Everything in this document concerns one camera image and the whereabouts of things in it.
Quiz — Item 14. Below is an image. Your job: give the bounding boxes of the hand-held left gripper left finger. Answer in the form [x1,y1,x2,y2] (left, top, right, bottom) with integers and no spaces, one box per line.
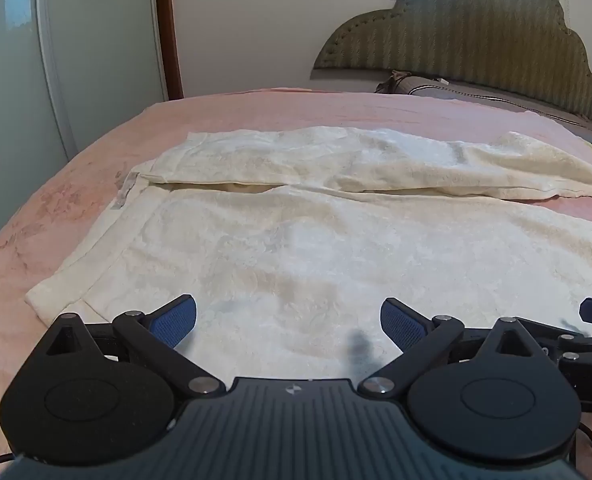
[46,294,227,402]

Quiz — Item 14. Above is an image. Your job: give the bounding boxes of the pink bed blanket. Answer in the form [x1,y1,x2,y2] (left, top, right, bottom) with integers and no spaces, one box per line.
[0,87,592,463]

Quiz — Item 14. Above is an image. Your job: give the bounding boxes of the olive padded headboard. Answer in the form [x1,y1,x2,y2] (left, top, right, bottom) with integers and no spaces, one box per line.
[313,0,592,126]

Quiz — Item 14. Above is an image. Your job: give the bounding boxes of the cream textured pants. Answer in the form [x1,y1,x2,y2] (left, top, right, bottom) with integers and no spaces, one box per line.
[24,127,592,382]

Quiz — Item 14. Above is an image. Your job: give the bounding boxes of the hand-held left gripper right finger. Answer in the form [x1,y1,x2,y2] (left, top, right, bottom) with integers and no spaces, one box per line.
[358,297,545,402]

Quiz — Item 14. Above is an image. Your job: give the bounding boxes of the grey pillow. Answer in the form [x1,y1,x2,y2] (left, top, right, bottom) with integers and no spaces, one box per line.
[374,70,592,134]

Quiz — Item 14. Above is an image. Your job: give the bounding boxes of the brown wooden door frame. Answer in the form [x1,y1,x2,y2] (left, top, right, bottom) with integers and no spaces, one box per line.
[153,0,185,101]

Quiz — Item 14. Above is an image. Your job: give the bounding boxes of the frosted door with flower decals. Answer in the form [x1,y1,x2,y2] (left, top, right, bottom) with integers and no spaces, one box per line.
[0,0,170,257]

